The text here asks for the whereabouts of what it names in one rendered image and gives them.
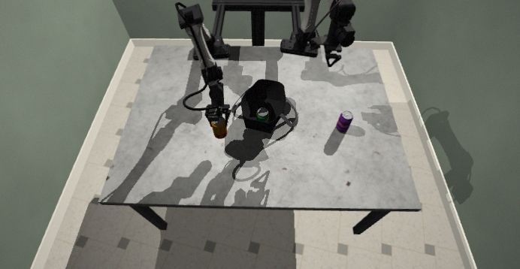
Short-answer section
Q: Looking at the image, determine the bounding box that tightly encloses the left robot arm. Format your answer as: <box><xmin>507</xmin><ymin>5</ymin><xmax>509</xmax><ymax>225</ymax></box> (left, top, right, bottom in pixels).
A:
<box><xmin>282</xmin><ymin>0</ymin><xmax>355</xmax><ymax>55</ymax></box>

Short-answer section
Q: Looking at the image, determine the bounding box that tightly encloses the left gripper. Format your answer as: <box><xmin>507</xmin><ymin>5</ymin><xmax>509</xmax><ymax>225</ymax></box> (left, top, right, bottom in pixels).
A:
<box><xmin>310</xmin><ymin>31</ymin><xmax>342</xmax><ymax>67</ymax></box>

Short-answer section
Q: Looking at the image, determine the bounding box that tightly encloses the orange drink can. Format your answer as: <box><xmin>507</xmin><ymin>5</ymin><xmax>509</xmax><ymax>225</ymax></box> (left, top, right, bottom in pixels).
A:
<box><xmin>211</xmin><ymin>117</ymin><xmax>228</xmax><ymax>139</ymax></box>

